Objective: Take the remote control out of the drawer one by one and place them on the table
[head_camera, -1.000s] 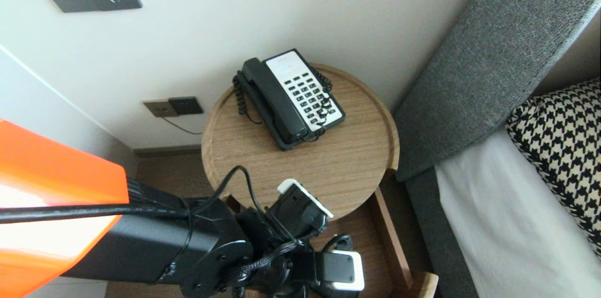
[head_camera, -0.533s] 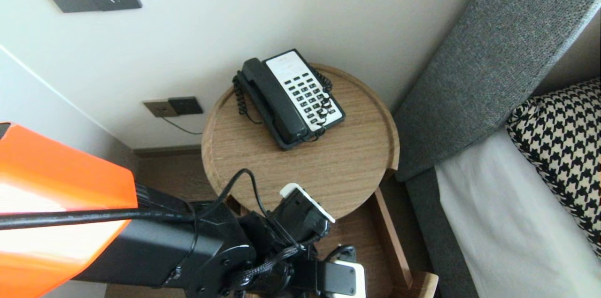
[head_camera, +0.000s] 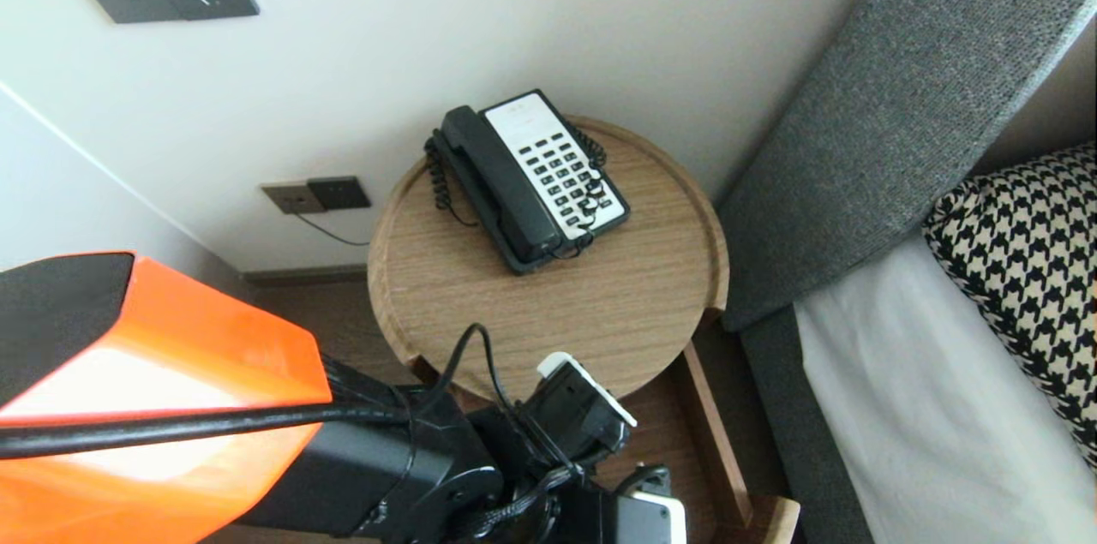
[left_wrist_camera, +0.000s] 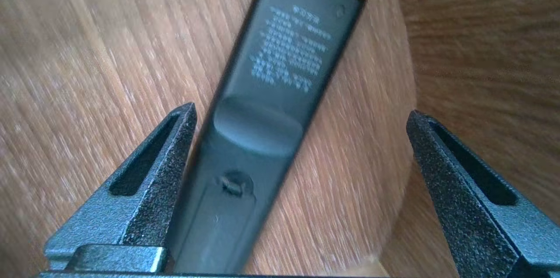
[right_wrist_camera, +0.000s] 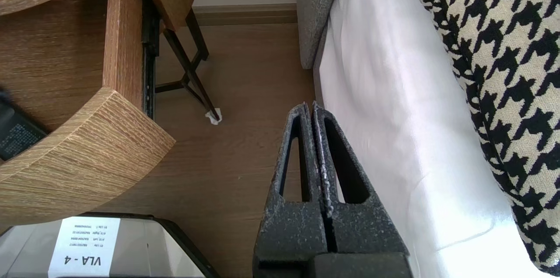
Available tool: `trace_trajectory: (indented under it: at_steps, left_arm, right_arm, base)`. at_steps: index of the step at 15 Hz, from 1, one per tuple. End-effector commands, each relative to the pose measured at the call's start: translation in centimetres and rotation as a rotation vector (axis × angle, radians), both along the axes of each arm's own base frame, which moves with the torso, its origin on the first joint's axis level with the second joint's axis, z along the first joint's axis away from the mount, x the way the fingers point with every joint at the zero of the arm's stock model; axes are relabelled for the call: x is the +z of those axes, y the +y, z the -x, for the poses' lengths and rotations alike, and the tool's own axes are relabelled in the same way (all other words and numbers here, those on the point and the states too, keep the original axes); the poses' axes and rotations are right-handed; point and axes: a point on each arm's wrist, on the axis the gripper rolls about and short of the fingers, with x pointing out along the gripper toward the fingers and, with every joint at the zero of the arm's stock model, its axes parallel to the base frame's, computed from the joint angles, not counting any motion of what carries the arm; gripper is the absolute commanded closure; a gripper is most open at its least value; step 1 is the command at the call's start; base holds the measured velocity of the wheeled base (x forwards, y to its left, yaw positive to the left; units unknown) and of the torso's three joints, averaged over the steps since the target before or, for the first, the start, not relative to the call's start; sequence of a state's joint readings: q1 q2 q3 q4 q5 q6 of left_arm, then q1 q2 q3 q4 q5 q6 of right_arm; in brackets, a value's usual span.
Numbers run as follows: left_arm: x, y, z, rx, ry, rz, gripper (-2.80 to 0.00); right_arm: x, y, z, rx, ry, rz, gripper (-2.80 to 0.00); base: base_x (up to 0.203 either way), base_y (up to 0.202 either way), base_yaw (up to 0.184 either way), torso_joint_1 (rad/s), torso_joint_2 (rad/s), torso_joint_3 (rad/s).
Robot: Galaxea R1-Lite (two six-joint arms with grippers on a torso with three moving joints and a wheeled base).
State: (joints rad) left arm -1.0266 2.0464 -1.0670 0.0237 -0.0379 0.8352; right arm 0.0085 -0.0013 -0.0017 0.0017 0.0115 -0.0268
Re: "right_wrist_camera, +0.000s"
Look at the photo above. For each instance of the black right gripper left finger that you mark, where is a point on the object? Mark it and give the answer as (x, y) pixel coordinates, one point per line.
(288, 230)

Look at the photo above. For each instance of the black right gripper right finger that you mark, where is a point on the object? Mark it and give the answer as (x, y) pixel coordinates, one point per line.
(367, 230)

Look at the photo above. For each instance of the round wooden side table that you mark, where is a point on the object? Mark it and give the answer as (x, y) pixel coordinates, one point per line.
(87, 160)

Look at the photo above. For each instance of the black remote control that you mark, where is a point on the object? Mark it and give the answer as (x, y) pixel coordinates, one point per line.
(17, 138)

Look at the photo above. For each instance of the white bed sheet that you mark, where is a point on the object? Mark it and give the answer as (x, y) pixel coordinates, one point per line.
(393, 116)

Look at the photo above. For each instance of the white floor pad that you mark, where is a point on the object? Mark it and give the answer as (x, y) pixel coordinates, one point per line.
(214, 118)

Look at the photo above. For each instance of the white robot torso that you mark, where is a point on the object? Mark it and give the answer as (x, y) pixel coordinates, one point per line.
(144, 247)

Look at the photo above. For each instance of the black metal table legs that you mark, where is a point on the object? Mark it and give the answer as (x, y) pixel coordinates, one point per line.
(192, 72)

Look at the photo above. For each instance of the white VLA-4 label sticker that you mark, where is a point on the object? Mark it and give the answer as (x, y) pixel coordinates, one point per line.
(83, 247)

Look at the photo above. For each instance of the wooden baseboard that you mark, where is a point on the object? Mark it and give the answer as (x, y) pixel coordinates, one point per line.
(245, 14)

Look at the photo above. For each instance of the grey upholstered headboard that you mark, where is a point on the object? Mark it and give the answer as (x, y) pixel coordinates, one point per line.
(315, 6)

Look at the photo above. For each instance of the houndstooth pillow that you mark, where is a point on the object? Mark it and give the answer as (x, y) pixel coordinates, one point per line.
(503, 50)

